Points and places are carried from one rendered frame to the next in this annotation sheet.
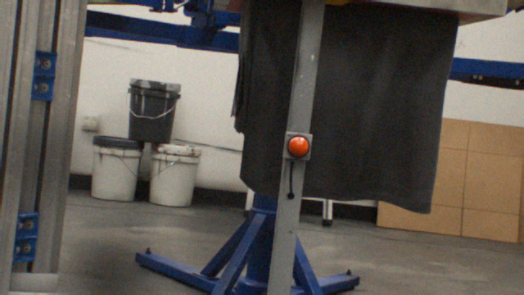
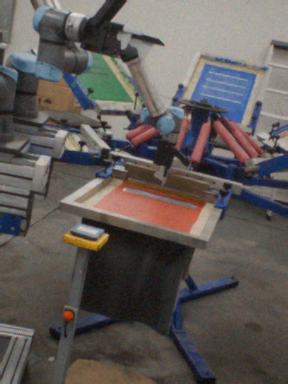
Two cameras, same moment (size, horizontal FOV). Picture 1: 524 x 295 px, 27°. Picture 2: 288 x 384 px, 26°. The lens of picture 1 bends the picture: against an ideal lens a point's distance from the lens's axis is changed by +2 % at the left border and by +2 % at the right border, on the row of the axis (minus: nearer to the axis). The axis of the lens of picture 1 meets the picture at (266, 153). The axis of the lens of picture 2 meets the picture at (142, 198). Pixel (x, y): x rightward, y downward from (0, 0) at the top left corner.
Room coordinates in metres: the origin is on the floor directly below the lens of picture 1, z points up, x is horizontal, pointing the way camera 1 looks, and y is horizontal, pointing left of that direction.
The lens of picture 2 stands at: (0.06, -0.75, 1.72)
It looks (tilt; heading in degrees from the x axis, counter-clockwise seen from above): 16 degrees down; 15
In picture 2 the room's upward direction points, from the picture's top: 12 degrees clockwise
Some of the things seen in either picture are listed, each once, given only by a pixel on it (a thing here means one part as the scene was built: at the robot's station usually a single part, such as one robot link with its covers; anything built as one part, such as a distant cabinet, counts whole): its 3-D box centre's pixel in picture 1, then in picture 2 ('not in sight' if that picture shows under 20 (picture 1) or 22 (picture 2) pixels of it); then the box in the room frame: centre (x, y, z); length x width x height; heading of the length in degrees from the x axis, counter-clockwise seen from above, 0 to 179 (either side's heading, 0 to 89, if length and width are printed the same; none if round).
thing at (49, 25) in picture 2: not in sight; (55, 24); (1.68, 0.02, 1.65); 0.11 x 0.08 x 0.09; 82
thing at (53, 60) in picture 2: not in sight; (53, 60); (1.69, 0.01, 1.55); 0.11 x 0.08 x 0.11; 172
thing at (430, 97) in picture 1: (343, 105); (126, 273); (2.33, -0.15, 0.74); 0.45 x 0.03 x 0.43; 95
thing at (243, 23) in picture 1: (254, 72); not in sight; (2.55, 0.05, 0.79); 0.46 x 0.09 x 0.33; 5
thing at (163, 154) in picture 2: not in sight; (165, 153); (2.84, -0.08, 1.15); 0.09 x 0.08 x 0.12; 95
